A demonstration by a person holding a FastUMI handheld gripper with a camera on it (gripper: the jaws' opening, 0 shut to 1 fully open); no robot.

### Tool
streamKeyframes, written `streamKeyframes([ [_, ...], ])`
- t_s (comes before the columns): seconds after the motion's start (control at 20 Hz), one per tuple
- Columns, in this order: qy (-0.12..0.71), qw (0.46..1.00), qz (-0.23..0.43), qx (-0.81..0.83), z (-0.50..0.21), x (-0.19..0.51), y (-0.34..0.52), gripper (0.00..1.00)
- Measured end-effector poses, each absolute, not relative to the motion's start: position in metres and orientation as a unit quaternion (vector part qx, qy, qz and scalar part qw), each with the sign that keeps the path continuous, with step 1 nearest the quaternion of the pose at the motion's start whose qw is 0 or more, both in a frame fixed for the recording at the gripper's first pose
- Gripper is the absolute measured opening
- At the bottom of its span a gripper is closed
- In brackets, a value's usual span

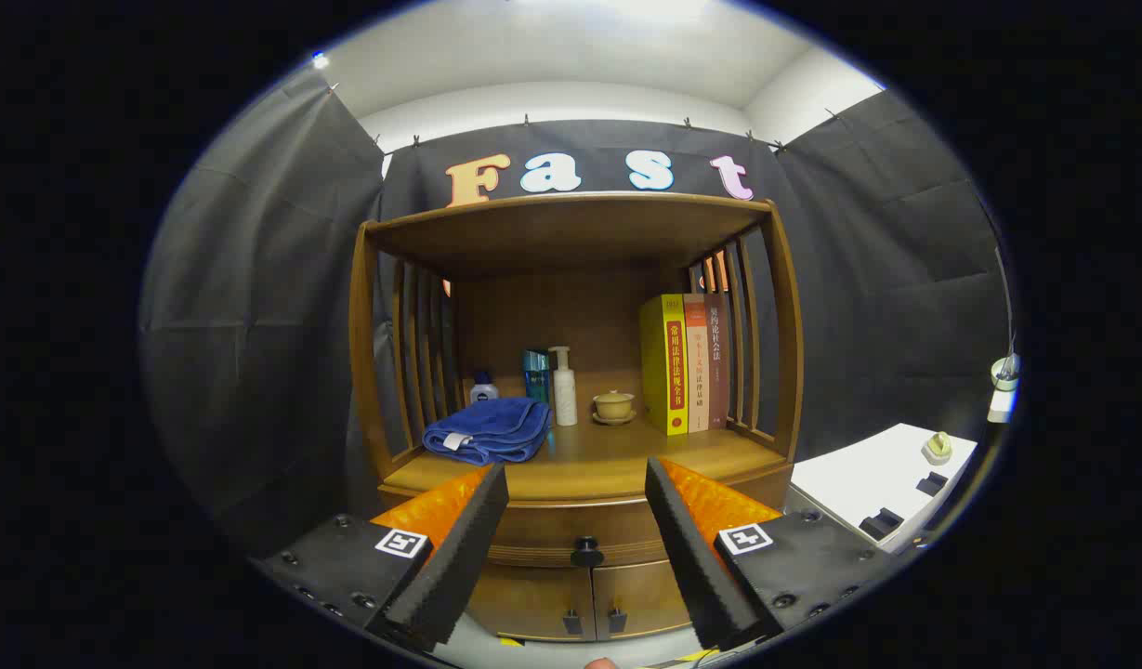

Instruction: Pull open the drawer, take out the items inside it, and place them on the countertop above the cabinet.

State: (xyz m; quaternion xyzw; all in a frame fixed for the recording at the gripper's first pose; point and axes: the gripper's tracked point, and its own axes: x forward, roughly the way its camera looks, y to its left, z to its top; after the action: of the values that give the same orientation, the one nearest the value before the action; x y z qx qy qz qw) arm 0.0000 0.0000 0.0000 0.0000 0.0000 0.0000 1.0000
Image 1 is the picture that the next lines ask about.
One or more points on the small green and white object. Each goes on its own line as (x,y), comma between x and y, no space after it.
(937,449)

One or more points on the wooden cabinet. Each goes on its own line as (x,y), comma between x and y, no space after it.
(570,232)

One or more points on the thick yellow book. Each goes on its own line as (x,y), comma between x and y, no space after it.
(659,367)

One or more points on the blue glass bottle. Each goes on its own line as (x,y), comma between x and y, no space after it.
(535,376)

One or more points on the orange and white book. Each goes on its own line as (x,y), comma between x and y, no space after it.
(697,372)

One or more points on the wooden countertop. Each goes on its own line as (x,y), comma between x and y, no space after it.
(598,460)

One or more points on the yellow lidded teacup with saucer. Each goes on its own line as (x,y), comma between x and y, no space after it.
(614,406)

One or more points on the wooden cabinet door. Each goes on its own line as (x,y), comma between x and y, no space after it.
(533,599)
(640,595)

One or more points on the small white blue-capped bottle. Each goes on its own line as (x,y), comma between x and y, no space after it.
(483,390)

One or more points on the brown book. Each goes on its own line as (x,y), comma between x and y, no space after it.
(718,372)

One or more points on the folded blue towel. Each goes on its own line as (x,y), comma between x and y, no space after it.
(487,432)

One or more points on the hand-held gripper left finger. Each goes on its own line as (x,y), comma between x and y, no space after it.
(459,548)

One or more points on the white side cabinet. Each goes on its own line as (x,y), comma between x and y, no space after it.
(868,474)

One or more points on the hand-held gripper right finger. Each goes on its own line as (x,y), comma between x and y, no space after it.
(691,548)

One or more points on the white power strip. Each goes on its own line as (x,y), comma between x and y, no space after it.
(1004,390)

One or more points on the white pump bottle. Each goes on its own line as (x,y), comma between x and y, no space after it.
(565,395)

